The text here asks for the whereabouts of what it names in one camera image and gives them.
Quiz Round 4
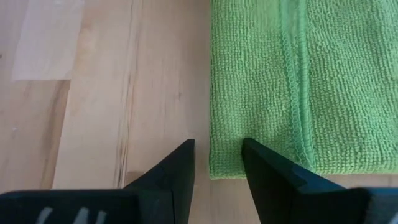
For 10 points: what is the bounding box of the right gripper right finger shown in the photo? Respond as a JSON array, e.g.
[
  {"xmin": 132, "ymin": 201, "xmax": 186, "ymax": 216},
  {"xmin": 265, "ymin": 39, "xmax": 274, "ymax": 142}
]
[{"xmin": 241, "ymin": 138, "xmax": 371, "ymax": 224}]

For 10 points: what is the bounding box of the dark green microfiber towel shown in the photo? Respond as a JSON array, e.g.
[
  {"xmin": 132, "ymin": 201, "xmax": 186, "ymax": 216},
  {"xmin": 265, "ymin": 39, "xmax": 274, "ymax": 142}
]
[{"xmin": 208, "ymin": 0, "xmax": 398, "ymax": 180}]

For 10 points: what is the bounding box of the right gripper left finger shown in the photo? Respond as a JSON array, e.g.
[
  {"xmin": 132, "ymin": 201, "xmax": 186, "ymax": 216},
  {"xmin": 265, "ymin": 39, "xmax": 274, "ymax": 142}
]
[{"xmin": 123, "ymin": 139, "xmax": 196, "ymax": 224}]

